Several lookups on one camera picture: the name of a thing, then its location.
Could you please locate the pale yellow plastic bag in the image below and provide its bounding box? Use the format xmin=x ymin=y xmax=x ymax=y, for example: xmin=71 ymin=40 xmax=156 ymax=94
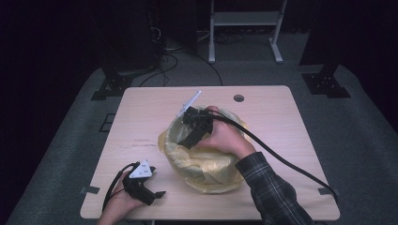
xmin=158 ymin=105 xmax=252 ymax=195

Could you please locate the black floor cable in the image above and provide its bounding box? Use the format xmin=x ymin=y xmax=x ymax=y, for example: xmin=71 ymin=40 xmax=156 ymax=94
xmin=139 ymin=51 xmax=179 ymax=88
xmin=175 ymin=51 xmax=224 ymax=87

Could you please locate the thick black gripper cable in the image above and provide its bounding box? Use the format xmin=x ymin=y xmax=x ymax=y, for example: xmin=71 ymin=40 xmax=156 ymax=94
xmin=200 ymin=111 xmax=340 ymax=204

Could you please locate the person's right hand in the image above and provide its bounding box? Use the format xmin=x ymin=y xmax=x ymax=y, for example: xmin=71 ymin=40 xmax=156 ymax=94
xmin=196 ymin=105 xmax=257 ymax=161

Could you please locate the black stand base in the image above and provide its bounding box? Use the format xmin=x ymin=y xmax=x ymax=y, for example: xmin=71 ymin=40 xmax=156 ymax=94
xmin=90 ymin=59 xmax=134 ymax=101
xmin=301 ymin=62 xmax=351 ymax=99

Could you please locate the white metal stand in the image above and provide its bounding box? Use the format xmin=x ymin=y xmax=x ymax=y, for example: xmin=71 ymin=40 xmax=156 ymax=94
xmin=208 ymin=0 xmax=288 ymax=65

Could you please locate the person's left hand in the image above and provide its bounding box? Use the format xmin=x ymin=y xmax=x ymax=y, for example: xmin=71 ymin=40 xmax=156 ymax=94
xmin=97 ymin=172 xmax=144 ymax=225

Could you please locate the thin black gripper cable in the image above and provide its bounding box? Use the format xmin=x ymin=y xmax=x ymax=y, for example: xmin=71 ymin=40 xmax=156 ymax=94
xmin=101 ymin=162 xmax=141 ymax=214

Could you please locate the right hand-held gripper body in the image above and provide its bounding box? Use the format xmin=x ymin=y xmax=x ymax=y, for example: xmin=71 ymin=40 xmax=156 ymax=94
xmin=176 ymin=90 xmax=215 ymax=139

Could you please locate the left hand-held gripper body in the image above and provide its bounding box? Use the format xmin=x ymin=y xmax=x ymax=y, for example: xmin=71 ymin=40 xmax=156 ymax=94
xmin=122 ymin=159 xmax=157 ymax=198

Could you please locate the dark equipment cabinet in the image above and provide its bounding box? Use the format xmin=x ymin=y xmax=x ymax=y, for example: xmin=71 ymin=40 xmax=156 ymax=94
xmin=146 ymin=0 xmax=201 ymax=54

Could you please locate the grey tape piece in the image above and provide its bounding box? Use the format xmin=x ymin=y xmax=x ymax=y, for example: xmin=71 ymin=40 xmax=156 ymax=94
xmin=79 ymin=186 xmax=101 ymax=195
xmin=318 ymin=187 xmax=341 ymax=196

